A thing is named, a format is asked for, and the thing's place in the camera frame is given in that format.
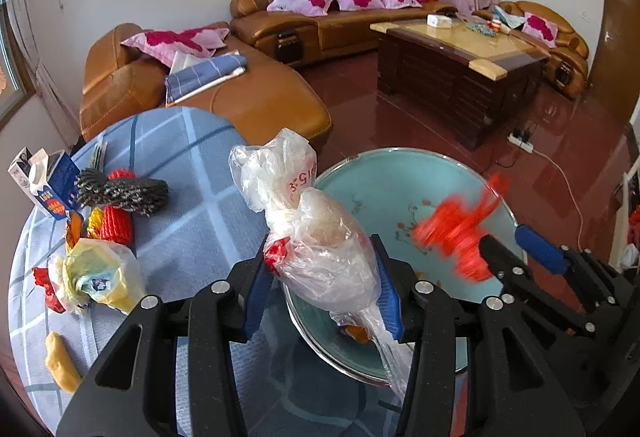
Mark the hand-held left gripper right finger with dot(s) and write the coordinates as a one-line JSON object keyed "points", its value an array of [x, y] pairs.
{"points": [[390, 307]]}

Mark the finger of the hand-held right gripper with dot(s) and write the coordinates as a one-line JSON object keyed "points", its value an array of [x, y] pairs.
{"points": [[495, 259], [542, 252]]}

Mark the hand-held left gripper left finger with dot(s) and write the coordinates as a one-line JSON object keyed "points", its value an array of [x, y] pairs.
{"points": [[255, 302]]}

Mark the red plastic bag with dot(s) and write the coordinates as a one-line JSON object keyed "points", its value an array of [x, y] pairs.
{"points": [[450, 227]]}

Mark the clear plastic bag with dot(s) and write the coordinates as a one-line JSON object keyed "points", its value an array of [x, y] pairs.
{"points": [[320, 242]]}

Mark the teal enamel basin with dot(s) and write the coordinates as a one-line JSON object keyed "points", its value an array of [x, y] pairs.
{"points": [[380, 187]]}

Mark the yellow plastic bag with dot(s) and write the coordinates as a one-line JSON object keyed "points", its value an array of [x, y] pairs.
{"points": [[120, 277]]}

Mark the large red foam net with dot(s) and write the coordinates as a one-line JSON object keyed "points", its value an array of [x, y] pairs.
{"points": [[116, 226]]}

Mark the white power strip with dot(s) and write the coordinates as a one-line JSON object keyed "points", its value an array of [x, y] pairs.
{"points": [[520, 143]]}

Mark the black foam net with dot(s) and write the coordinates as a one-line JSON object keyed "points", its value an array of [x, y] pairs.
{"points": [[130, 194]]}

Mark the yellow green wrapper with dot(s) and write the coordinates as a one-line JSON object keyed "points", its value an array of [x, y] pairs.
{"points": [[95, 223]]}

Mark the dark wooden coffee table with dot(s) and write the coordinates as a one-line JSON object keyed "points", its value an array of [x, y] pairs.
{"points": [[440, 82]]}

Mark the orange crumpled wrapper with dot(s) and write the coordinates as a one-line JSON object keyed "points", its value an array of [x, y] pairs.
{"points": [[74, 229]]}

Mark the brown leather chaise sofa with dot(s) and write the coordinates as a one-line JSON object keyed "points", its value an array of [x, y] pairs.
{"points": [[260, 102]]}

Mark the yellow sponge cake piece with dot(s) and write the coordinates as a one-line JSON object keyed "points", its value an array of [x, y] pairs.
{"points": [[62, 362]]}

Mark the brown leather armchair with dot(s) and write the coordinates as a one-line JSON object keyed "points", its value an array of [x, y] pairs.
{"points": [[570, 47]]}

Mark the red crumpled wrapper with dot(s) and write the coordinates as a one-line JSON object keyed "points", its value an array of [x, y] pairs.
{"points": [[47, 289]]}

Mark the dark snack packet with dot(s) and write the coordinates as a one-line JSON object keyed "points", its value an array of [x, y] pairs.
{"points": [[98, 157]]}

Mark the brown wooden door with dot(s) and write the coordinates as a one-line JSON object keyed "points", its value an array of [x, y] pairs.
{"points": [[610, 42]]}

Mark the colourful candy pile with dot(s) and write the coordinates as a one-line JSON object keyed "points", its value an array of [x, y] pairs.
{"points": [[480, 29]]}

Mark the folded blue checked cloth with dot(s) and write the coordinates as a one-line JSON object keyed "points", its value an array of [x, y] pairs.
{"points": [[200, 77]]}

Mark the blue milk carton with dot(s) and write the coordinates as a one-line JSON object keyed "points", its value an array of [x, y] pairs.
{"points": [[55, 182]]}

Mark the light blue cloth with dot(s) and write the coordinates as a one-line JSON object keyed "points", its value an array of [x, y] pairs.
{"points": [[510, 19]]}

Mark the white tissue box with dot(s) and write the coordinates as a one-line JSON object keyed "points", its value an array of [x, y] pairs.
{"points": [[439, 20]]}

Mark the white folded cloth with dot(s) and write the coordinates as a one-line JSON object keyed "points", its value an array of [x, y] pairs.
{"points": [[185, 62]]}

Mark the white milk carton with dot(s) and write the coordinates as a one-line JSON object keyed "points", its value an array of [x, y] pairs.
{"points": [[20, 174]]}

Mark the brown leather long sofa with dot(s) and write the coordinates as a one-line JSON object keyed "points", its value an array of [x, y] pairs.
{"points": [[330, 32]]}

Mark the window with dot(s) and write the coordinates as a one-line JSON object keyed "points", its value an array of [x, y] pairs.
{"points": [[10, 82]]}

